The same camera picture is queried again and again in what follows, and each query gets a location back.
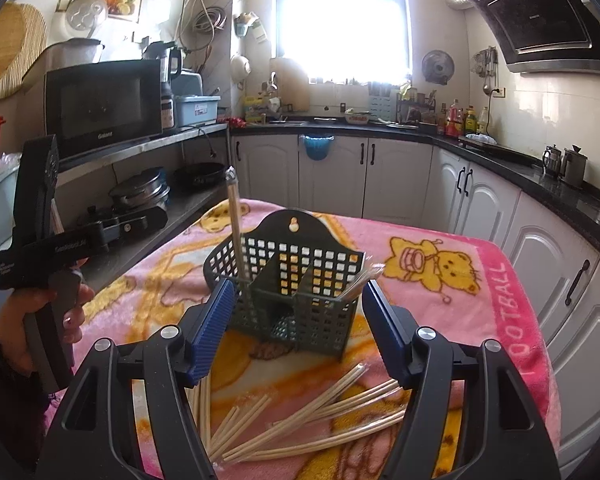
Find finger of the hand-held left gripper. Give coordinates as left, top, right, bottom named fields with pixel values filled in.
left=77, top=206, right=170, bottom=253

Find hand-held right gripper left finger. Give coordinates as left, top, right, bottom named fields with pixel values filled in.
left=35, top=277, right=238, bottom=480

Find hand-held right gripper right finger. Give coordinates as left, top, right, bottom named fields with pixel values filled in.
left=362, top=280, right=563, bottom=480

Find bunch of clear-wrapped chopsticks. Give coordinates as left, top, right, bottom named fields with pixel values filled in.
left=337, top=263, right=386, bottom=307

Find dark green utensil basket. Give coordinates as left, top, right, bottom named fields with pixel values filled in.
left=203, top=208, right=367, bottom=362

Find bamboo chopstick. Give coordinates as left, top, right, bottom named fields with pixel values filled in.
left=224, top=166, right=253, bottom=311

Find pile of chopsticks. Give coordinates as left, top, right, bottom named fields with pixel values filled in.
left=187, top=362, right=411, bottom=466

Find hanging metal utensils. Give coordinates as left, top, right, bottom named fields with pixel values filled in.
left=472, top=46, right=498, bottom=96

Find person's left hand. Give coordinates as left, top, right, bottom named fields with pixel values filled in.
left=0, top=284, right=97, bottom=373

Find stacked metal pans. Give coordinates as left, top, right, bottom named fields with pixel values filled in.
left=109, top=167, right=172, bottom=211

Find metal kitchen shelf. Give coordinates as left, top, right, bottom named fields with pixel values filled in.
left=55, top=122, right=231, bottom=286

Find black wok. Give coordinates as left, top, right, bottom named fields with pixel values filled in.
left=174, top=161, right=227, bottom=191

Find pink printed bear blanket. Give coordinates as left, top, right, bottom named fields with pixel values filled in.
left=45, top=197, right=563, bottom=480

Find black microwave oven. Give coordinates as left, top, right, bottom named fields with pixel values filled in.
left=44, top=59, right=165, bottom=158

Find dark bottle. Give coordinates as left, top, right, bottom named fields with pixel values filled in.
left=160, top=80, right=175, bottom=131

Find blue-grey plastic box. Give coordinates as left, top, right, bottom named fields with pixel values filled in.
left=172, top=94, right=222, bottom=128

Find round bamboo mat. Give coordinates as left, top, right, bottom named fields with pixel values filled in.
left=0, top=2, right=48, bottom=101

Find white kitchen cabinets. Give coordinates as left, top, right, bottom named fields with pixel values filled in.
left=230, top=132, right=600, bottom=461

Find yellow box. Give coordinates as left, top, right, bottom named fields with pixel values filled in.
left=244, top=95, right=281, bottom=123

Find electric kettle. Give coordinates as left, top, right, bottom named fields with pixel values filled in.
left=142, top=40, right=186, bottom=88

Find white desk fan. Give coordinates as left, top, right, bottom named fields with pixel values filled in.
left=65, top=0, right=110, bottom=40

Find blue hanging bin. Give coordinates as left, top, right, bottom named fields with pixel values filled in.
left=302, top=133, right=335, bottom=162

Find black induction cooktop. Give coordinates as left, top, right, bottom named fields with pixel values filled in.
left=457, top=135, right=541, bottom=161

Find black kitchen countertop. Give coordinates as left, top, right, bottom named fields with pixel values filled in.
left=229, top=119, right=600, bottom=243

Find row of condiment bottles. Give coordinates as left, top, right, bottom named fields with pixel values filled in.
left=437, top=100, right=493, bottom=138

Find pale green knife rack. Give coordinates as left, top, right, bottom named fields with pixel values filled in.
left=369, top=82, right=396, bottom=121

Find glass french press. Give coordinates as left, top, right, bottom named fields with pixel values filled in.
left=542, top=145, right=563, bottom=178

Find metal coffee pot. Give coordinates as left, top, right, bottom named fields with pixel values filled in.
left=560, top=145, right=588, bottom=190

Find kitchen window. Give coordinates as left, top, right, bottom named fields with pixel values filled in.
left=275, top=0, right=413, bottom=86

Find black range hood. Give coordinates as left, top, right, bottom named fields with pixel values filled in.
left=462, top=0, right=600, bottom=78

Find coiled water hoses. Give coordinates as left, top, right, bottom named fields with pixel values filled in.
left=177, top=0, right=228, bottom=51

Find green wall holder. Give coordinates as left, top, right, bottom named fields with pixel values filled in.
left=234, top=12, right=268, bottom=43

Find small wall fan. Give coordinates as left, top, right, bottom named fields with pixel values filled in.
left=421, top=49, right=456, bottom=86

